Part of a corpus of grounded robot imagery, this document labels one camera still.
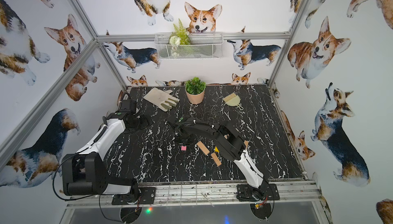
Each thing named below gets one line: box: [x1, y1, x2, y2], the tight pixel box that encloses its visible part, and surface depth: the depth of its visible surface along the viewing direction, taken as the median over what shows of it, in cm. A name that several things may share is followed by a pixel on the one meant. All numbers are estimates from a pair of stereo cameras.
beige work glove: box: [143, 86, 181, 112], surface depth 116 cm
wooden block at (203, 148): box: [196, 140, 210, 156], surface depth 90 cm
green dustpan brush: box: [222, 92, 245, 111], surface depth 115 cm
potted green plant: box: [184, 76, 207, 105], surface depth 105 cm
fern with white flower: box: [168, 18, 191, 47], surface depth 84 cm
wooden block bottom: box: [210, 152, 223, 167], surface depth 86 cm
